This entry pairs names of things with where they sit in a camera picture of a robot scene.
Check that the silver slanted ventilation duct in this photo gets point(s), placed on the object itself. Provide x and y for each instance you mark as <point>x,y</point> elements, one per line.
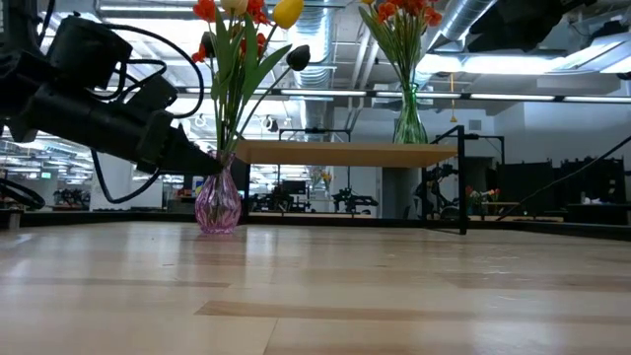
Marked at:
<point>458,20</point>

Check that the black tulip with bare stem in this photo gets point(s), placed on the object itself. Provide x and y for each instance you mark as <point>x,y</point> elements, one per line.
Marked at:
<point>298,56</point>

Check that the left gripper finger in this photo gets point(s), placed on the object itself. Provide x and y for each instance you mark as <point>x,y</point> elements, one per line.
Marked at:
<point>189,155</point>

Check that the long ceiling light rail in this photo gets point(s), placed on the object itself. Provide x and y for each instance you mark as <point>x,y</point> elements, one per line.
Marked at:
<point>493,96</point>

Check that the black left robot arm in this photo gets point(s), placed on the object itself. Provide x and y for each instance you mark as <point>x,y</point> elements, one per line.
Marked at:
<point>20,64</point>

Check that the black cabinets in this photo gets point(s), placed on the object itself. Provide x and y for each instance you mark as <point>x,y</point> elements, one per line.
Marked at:
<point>591,182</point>

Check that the orange artificial flower bunch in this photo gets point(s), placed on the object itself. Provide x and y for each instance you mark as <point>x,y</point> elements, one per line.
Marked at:
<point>411,7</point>

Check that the wooden shelf with black legs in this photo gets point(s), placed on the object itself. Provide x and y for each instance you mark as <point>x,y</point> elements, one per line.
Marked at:
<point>345,154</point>

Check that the green glass vase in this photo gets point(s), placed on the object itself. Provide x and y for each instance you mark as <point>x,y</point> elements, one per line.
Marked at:
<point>410,125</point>

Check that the silver ribbed ventilation duct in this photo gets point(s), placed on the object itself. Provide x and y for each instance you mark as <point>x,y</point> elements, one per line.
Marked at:
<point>315,49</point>

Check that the purple glass vase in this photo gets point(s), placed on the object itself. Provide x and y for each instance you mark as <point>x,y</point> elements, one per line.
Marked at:
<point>218,207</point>

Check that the black background robot arm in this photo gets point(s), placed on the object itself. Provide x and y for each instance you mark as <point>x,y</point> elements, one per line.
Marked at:
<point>352,201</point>

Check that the white pillar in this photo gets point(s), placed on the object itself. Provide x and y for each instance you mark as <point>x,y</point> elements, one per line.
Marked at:
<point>116,185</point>

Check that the red artificial flower bunch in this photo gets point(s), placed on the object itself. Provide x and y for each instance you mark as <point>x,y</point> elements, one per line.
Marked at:
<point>206,10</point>

